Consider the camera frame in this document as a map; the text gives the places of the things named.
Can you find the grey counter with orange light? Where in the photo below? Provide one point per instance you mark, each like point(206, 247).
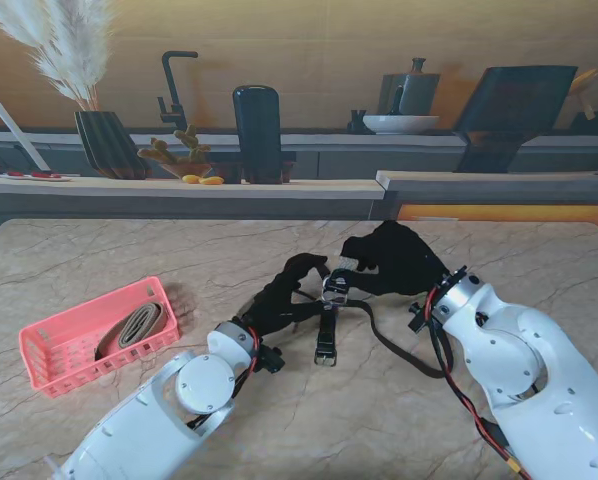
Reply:
point(479, 192)

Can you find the white pampas grass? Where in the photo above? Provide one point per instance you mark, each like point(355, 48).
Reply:
point(74, 60)

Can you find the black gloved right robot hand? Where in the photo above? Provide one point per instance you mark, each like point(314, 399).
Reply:
point(404, 265)

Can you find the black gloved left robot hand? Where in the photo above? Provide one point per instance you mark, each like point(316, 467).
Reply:
point(274, 305)

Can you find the grey jug with lid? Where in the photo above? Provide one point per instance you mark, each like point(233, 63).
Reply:
point(419, 95)

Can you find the yellow orange fruit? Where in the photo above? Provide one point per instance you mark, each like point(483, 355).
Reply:
point(212, 181)
point(191, 178)

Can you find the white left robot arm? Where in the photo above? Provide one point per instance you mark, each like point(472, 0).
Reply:
point(149, 425)

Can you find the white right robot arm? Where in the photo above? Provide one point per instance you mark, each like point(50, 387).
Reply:
point(519, 360)

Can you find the cactus plant in bowl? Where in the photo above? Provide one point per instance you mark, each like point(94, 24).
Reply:
point(194, 150)

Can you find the grey back cabinet counter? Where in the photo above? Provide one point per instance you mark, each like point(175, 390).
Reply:
point(329, 140)

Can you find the pink plastic storage basket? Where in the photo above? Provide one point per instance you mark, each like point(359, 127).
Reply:
point(69, 345)

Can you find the black leather belt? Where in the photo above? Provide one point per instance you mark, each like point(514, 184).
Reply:
point(327, 340)

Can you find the plate with red slices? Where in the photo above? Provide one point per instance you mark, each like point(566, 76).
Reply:
point(39, 176)

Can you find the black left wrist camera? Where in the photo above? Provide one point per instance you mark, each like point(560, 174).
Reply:
point(270, 360)

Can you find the dark slanted board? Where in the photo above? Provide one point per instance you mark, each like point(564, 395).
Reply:
point(514, 115)

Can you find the yellow wooden utensil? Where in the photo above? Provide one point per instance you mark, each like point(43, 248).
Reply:
point(584, 80)

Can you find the small black bottles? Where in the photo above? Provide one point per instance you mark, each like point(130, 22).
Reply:
point(356, 125)

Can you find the black kitchen faucet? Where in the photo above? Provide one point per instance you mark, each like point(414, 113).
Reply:
point(173, 85)

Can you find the dark ribbed vase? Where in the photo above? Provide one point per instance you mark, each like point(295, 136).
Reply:
point(109, 145)

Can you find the white shallow bowl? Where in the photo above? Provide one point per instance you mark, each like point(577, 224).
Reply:
point(401, 124)

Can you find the white leaning slat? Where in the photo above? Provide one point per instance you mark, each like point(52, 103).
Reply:
point(19, 136)

